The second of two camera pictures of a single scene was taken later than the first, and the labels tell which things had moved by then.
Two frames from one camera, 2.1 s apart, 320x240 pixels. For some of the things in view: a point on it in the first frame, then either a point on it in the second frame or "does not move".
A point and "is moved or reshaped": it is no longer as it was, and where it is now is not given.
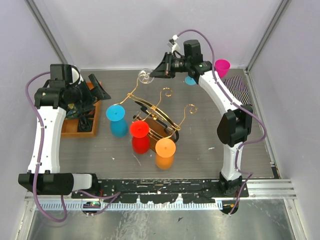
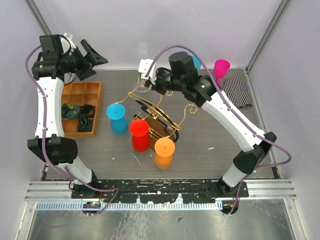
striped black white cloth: [237, 86] does not move
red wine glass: [139, 131] does not move
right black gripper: [164, 70] to [154, 83]
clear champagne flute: [144, 76] is moved or reshaped
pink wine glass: [222, 66] does not move
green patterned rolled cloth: [71, 112] does not move
